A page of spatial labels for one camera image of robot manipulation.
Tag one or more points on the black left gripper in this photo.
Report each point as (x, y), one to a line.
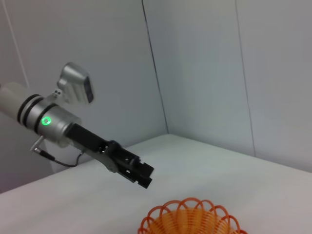
(92, 143)

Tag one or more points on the silver and white left arm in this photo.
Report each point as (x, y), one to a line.
(48, 122)

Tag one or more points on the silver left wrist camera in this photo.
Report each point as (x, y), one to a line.
(78, 85)

